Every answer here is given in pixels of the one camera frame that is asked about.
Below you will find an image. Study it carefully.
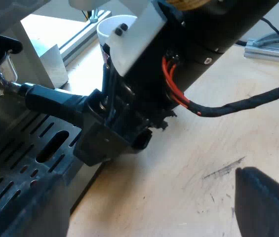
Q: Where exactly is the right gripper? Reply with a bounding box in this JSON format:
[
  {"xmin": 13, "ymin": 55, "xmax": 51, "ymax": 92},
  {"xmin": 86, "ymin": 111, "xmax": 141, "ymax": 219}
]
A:
[{"xmin": 84, "ymin": 0, "xmax": 226, "ymax": 149}]

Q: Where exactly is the black wrapped cable with red wires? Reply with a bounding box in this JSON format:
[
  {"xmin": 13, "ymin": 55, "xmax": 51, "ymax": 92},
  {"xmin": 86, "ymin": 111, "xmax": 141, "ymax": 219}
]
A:
[{"xmin": 162, "ymin": 55, "xmax": 279, "ymax": 118}]

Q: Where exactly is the filter holder with red-ended handle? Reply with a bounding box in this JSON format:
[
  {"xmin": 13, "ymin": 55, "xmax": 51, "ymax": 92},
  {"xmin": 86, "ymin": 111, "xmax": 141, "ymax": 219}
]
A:
[{"xmin": 0, "ymin": 53, "xmax": 90, "ymax": 119}]

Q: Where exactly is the white mug with red and black print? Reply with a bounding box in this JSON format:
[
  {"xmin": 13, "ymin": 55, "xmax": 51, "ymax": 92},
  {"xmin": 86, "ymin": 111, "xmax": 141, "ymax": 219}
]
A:
[{"xmin": 96, "ymin": 15, "xmax": 140, "ymax": 70}]

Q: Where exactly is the aluminium rail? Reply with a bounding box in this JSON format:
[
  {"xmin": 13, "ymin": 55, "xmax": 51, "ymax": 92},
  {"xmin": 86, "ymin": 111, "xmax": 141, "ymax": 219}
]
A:
[
  {"xmin": 59, "ymin": 10, "xmax": 113, "ymax": 68},
  {"xmin": 243, "ymin": 40, "xmax": 279, "ymax": 65}
]

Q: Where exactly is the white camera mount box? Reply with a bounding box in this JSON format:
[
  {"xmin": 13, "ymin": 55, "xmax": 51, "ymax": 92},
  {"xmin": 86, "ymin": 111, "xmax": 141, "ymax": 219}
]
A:
[{"xmin": 109, "ymin": 1, "xmax": 167, "ymax": 77}]

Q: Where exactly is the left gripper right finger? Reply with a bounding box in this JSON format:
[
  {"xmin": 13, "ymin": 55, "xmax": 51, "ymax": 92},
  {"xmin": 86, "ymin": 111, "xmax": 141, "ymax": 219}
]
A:
[{"xmin": 234, "ymin": 166, "xmax": 279, "ymax": 237}]

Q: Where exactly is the thin black cable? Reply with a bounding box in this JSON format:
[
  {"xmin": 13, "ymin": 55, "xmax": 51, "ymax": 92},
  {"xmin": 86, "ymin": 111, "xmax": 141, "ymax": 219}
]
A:
[{"xmin": 235, "ymin": 16, "xmax": 279, "ymax": 47}]

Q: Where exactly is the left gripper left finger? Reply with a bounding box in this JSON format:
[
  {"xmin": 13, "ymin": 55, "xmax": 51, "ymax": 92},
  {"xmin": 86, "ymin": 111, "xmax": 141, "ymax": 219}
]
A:
[{"xmin": 0, "ymin": 173, "xmax": 71, "ymax": 237}]

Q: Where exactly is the metal block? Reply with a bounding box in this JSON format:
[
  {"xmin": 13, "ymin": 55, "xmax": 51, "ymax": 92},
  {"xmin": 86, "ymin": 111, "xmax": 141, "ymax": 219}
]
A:
[{"xmin": 20, "ymin": 14, "xmax": 69, "ymax": 90}]

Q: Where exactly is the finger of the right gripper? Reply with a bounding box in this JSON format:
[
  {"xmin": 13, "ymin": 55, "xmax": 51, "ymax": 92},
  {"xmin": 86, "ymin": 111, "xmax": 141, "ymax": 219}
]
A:
[{"xmin": 73, "ymin": 118, "xmax": 154, "ymax": 167}]

